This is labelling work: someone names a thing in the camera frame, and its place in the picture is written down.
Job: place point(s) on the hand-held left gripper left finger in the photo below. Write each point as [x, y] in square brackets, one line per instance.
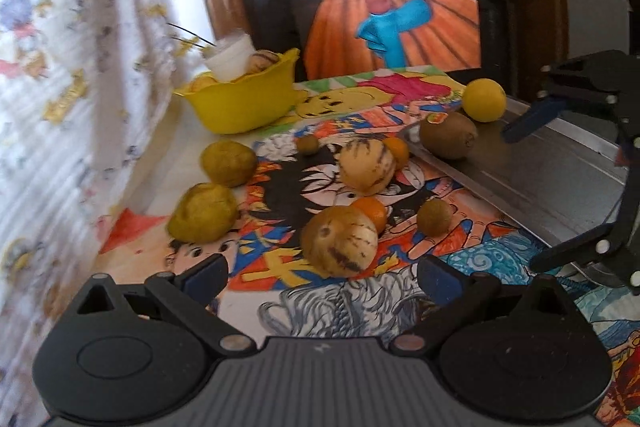
[206, 278]

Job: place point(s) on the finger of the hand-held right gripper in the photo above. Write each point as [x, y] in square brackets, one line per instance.
[530, 119]
[565, 252]

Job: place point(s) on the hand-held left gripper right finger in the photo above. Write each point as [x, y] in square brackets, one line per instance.
[440, 279]

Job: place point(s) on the metal tray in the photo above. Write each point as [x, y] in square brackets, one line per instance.
[540, 172]

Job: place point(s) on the small brown round fruit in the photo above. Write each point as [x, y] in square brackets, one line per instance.
[434, 217]
[307, 144]

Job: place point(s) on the green yellow lumpy fruit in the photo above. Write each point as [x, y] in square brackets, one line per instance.
[202, 212]

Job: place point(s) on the small orange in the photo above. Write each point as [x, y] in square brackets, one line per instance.
[375, 212]
[400, 152]

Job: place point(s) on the striped pepino melon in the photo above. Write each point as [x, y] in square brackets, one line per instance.
[262, 61]
[367, 167]
[340, 242]

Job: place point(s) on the yellow round citrus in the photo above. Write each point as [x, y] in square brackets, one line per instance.
[482, 99]

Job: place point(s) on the brown kiwi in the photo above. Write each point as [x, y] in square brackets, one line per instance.
[447, 134]

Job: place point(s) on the green yellow round fruit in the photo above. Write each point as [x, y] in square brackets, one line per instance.
[228, 163]

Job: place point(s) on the cartoon printed table cover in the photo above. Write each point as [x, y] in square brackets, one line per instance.
[295, 187]

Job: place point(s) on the yellow plastic bowl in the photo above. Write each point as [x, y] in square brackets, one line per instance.
[240, 107]

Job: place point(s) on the white cup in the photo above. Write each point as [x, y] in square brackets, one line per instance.
[230, 57]

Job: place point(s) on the white printed curtain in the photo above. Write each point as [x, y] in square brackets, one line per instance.
[75, 57]

